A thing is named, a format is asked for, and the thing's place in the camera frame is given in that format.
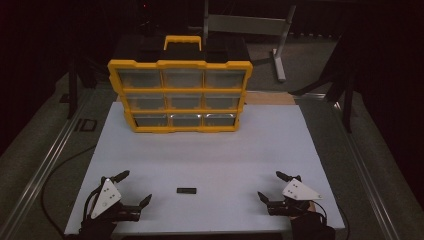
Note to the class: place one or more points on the grey metal table frame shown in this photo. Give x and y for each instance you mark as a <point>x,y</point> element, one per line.
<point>246,25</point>

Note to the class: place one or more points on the black tripod stand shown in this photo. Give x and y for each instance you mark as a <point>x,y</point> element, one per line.
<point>348,100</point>

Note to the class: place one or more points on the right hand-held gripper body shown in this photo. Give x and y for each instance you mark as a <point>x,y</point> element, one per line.
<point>298,191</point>

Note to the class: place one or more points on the person's left hand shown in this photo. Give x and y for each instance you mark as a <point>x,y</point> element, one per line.
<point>98,228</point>

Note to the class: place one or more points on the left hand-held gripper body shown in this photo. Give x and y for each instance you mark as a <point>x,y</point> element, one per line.
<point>106,198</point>

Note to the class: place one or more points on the dark rectangular floor plate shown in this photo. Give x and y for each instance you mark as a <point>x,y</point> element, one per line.
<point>86,125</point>

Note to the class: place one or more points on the set of clear organizer bins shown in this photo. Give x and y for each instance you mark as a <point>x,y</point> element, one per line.
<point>140,79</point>

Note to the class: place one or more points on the person's right hand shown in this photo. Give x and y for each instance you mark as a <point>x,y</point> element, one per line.
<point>310,225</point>

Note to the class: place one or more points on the small black rectangular block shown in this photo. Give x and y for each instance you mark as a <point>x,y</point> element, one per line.
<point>186,190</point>

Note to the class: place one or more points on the yellow black organizer case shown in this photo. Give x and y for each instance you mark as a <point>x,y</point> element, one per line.
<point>181,63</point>

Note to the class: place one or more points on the wooden board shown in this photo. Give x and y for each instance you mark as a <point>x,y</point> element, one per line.
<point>270,98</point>

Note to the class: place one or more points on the aluminium rail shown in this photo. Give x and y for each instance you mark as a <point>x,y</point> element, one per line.
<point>366,186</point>
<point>43,173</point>

